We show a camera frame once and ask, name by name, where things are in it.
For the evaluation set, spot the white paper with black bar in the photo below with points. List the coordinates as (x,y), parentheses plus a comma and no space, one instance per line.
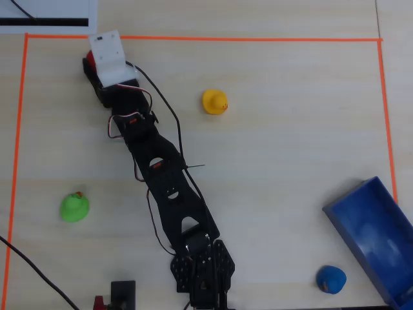
(64,9)

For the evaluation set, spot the blue rubber duck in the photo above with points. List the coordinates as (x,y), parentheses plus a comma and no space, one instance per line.
(330,279)

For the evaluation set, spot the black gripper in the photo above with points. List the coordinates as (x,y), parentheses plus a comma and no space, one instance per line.
(94,77)

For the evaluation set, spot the black zip tie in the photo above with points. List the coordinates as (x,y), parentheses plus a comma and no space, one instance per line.
(195,166)

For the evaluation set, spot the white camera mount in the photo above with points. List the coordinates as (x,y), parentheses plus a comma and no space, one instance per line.
(109,64)

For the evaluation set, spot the yellow rubber duck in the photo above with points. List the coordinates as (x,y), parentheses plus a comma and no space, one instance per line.
(214,102)

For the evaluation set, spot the blue plastic box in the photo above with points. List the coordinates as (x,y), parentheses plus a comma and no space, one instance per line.
(374,226)

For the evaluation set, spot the red rubber duck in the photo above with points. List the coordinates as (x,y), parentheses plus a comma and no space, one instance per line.
(91,59)

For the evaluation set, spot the orange tape outline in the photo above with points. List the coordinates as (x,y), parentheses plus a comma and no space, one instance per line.
(226,39)

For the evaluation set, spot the green rubber duck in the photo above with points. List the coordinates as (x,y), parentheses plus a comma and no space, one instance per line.
(74,208)

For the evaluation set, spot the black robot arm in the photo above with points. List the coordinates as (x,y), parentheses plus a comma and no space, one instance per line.
(174,181)

